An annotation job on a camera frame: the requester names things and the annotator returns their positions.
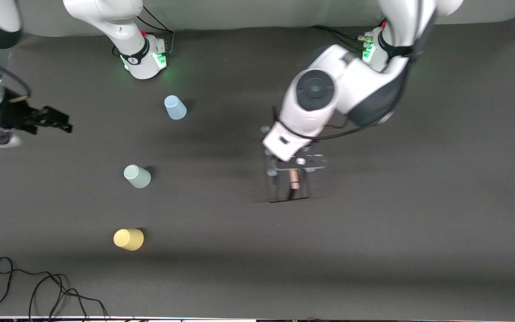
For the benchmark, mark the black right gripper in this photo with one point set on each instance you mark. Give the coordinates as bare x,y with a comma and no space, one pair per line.
14,117

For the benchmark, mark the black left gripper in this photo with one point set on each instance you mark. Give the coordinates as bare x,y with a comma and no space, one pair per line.
292,193

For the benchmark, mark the pale green plastic cup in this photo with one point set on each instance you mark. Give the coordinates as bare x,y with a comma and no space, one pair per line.
137,176

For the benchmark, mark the yellow plastic cup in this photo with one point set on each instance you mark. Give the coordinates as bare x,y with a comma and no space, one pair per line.
128,239

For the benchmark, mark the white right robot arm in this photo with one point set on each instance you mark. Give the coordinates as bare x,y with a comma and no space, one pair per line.
141,58

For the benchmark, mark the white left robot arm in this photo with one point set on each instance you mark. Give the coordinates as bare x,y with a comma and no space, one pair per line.
311,98

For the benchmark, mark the light blue plastic cup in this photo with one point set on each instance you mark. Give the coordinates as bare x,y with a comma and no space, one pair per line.
175,108

